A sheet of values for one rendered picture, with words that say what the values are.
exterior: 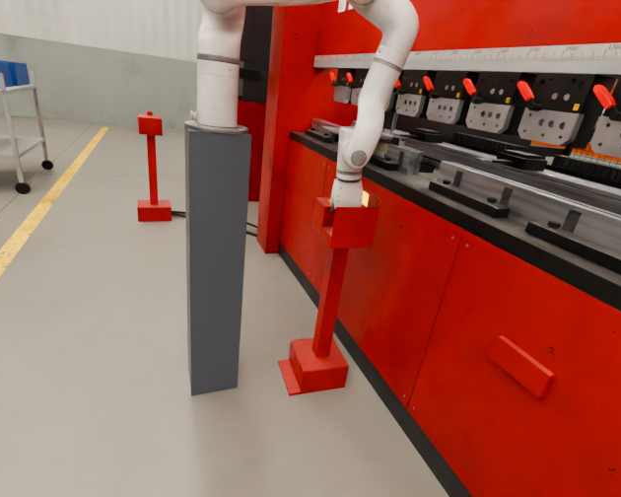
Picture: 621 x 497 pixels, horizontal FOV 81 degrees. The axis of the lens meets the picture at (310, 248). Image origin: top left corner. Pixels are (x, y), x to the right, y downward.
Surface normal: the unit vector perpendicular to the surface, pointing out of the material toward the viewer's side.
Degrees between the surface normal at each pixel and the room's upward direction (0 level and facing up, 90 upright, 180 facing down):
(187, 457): 0
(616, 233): 90
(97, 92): 90
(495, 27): 90
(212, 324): 90
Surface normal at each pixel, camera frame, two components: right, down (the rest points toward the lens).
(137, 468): 0.12, -0.91
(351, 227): 0.31, 0.42
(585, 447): -0.92, 0.05
